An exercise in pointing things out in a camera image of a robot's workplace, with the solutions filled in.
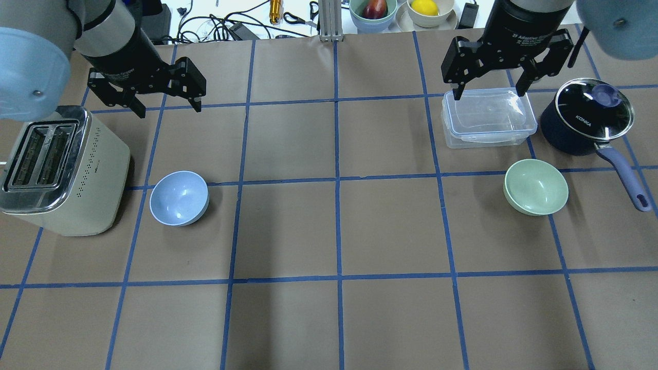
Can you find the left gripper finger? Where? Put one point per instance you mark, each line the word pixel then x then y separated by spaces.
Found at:
pixel 184 80
pixel 111 97

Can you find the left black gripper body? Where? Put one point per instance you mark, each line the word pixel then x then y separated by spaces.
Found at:
pixel 125 57

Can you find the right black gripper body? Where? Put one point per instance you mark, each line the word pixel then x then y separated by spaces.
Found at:
pixel 519 28

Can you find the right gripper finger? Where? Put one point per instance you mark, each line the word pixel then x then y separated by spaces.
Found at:
pixel 559 50
pixel 462 64

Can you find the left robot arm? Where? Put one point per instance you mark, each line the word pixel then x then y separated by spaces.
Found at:
pixel 38 38

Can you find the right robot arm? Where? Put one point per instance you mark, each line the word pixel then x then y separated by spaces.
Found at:
pixel 625 30

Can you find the beige bowl with lemon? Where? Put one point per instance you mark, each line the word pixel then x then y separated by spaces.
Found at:
pixel 428 14

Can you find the blue bowl with fruit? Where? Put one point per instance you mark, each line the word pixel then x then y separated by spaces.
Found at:
pixel 372 16

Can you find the green bowl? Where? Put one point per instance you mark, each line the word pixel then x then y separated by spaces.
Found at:
pixel 535 187

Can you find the black power adapter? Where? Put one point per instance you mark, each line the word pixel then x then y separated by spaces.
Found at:
pixel 469 15

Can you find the clear plastic food container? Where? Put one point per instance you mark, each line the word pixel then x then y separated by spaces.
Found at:
pixel 487 118

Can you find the beige plate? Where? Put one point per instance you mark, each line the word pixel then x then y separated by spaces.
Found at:
pixel 405 22

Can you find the dark blue saucepan with lid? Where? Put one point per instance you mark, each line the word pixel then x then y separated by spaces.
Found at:
pixel 584 116

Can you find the cream metal toaster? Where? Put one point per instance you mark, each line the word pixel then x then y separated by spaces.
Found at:
pixel 66 173

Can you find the yellow handled screwdriver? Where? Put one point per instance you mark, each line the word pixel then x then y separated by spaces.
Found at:
pixel 275 7

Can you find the aluminium frame post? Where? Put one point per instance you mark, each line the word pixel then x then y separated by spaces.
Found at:
pixel 330 21

